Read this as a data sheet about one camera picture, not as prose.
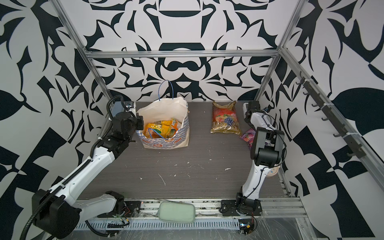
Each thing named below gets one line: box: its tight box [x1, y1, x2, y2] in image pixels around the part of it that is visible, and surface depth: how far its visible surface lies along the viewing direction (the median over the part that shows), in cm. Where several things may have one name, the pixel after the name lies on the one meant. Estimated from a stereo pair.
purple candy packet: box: [240, 128, 256, 150], surface depth 99 cm
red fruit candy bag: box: [210, 100, 242, 135], surface depth 104 cm
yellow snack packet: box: [143, 120, 173, 139], surface depth 95 cm
